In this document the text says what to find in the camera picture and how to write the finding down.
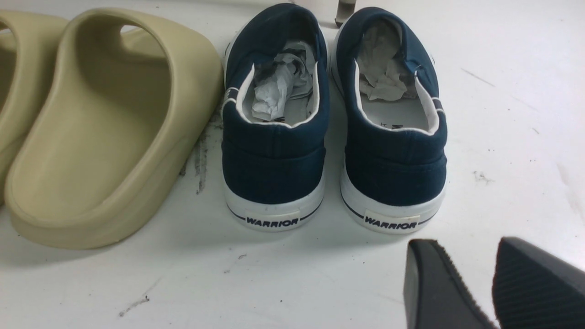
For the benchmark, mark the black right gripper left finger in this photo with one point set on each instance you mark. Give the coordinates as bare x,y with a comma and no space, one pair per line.
435,295

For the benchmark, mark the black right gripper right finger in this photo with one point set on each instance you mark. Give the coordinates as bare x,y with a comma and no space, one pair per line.
533,289

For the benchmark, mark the right navy slip-on shoe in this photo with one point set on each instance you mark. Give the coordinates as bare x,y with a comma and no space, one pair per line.
395,168

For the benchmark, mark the navy slip-on shoe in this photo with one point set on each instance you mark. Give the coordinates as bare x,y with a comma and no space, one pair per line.
395,168
275,116

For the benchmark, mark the left navy slip-on shoe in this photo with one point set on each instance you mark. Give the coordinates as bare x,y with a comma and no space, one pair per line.
275,116

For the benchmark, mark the stainless steel shoe rack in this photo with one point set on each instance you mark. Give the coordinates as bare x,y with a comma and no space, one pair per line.
329,13

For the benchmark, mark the right beige foam slipper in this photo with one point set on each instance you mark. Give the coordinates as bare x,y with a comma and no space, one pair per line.
130,95

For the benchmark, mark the beige foam slipper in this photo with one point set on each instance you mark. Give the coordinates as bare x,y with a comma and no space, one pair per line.
130,95
28,47

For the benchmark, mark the left beige foam slipper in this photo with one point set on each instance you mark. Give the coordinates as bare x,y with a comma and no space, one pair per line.
28,47

